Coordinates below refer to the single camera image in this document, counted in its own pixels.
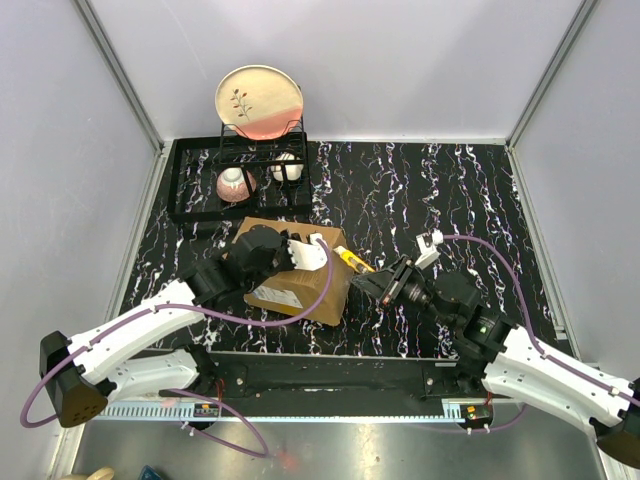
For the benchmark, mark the black wire dish rack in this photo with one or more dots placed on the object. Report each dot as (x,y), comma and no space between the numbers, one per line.
(195,164)

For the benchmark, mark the beige pink floral plate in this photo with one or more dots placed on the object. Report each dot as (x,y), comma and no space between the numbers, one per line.
(259,102)

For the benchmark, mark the small white cup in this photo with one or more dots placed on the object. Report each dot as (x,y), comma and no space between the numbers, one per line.
(282,171)

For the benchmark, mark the brown cardboard express box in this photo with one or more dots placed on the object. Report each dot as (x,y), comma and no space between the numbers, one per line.
(292,292)

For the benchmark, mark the dark blue tray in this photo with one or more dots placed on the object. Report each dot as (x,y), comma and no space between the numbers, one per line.
(149,473)

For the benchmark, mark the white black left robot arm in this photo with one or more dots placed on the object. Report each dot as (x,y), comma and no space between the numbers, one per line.
(75,371)

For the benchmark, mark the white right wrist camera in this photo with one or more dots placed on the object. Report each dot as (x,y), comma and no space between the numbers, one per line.
(428,248)

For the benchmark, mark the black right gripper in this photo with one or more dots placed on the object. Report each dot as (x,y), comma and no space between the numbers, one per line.
(379,282)

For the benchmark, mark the yellow utility knife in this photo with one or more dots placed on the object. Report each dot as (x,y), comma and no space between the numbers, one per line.
(353,261)

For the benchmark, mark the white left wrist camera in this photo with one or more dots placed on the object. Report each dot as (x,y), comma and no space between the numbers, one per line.
(310,255)

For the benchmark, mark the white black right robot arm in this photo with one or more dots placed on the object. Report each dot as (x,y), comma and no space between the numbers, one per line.
(501,354)

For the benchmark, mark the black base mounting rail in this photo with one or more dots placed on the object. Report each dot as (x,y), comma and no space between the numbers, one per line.
(239,375)

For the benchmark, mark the pink patterned bowl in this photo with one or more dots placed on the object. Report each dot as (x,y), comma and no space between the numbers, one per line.
(233,185)

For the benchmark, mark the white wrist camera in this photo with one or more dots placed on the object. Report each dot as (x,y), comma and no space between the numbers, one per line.
(428,248)
(310,255)

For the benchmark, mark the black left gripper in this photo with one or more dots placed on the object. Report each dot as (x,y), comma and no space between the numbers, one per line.
(290,264)

